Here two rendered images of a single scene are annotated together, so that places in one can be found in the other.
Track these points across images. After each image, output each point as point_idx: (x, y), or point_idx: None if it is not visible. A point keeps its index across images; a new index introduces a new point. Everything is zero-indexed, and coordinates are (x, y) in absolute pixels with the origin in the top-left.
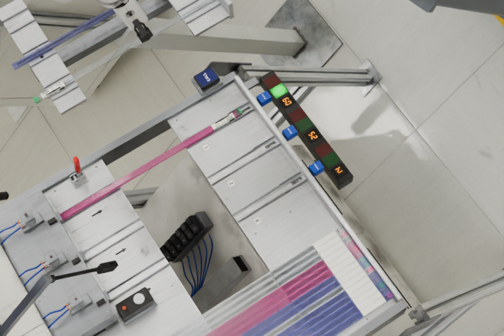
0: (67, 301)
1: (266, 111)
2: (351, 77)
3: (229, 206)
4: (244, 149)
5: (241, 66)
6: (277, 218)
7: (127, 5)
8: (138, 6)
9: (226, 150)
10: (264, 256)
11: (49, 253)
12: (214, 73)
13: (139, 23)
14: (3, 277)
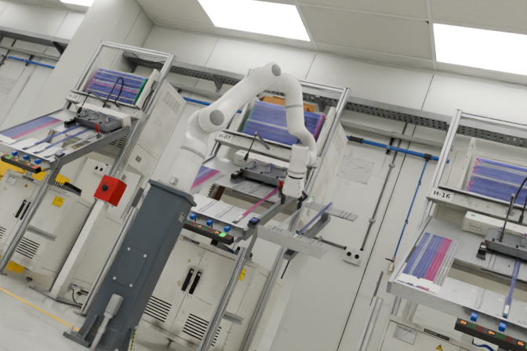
0: (256, 167)
1: None
2: (200, 343)
3: (220, 202)
4: (225, 215)
5: (246, 248)
6: (201, 203)
7: (287, 175)
8: (285, 180)
9: (232, 213)
10: (200, 195)
11: (269, 165)
12: (252, 221)
13: (282, 186)
14: (280, 164)
